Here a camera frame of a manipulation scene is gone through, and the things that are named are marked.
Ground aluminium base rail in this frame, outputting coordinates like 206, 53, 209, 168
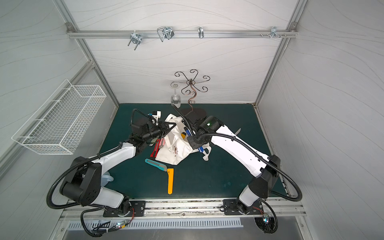
59, 196, 307, 221

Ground white wire basket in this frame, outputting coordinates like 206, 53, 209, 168
11, 80, 106, 155

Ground aluminium top rail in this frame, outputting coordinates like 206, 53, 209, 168
65, 23, 299, 48

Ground clear wine glass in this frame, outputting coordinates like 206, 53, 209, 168
170, 82, 181, 108

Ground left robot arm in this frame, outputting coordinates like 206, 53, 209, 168
46, 116, 176, 217

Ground copper wire glass stand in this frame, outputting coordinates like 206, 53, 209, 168
174, 69, 211, 123

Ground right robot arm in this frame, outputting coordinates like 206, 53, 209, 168
182, 116, 303, 215

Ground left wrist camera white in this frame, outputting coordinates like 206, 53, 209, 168
150, 111, 162, 125

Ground teal utility knife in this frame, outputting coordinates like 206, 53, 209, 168
145, 159, 168, 172

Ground blue utility knife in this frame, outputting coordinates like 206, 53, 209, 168
184, 127, 205, 153

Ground orange utility knife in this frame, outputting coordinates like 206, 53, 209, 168
167, 169, 174, 195

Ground white cloth tote pouch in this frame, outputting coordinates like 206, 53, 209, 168
155, 114, 200, 165

